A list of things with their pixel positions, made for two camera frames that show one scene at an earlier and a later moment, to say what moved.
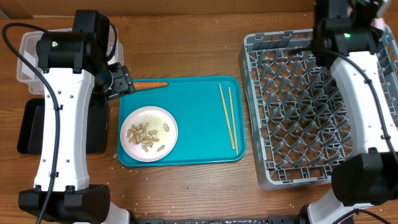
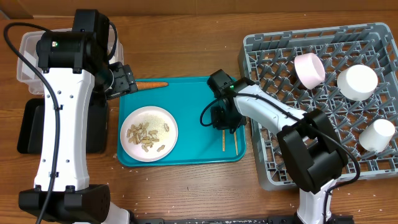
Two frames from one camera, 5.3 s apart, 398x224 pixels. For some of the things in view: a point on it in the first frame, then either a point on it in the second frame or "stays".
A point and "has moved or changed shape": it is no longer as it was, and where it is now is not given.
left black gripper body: [122, 82] stays
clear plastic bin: [28, 80] stays
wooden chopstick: [227, 121] has moved or changed shape
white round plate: [148, 134] stays
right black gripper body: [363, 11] -> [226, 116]
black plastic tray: [30, 139] stays
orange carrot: [139, 85] stays
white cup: [379, 23] -> [310, 70]
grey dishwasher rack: [296, 117] stays
